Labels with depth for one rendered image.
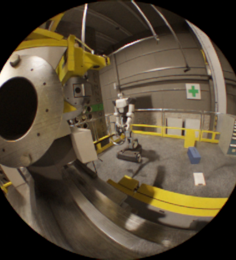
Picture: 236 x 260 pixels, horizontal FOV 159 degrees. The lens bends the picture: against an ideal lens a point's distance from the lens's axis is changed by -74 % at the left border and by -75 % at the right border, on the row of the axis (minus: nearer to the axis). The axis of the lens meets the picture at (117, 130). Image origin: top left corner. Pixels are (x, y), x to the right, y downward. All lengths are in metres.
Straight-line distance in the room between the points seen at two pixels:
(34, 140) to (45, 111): 0.08
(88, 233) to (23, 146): 0.30
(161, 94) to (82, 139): 7.66
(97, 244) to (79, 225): 0.09
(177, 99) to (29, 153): 7.73
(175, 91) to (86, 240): 7.82
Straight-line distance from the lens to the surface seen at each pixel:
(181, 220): 0.78
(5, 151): 0.29
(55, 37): 0.54
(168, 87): 7.77
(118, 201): 0.40
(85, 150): 0.34
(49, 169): 0.41
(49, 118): 0.25
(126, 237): 0.20
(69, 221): 0.36
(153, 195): 0.80
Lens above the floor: 1.29
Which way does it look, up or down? 17 degrees down
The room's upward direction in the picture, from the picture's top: 8 degrees counter-clockwise
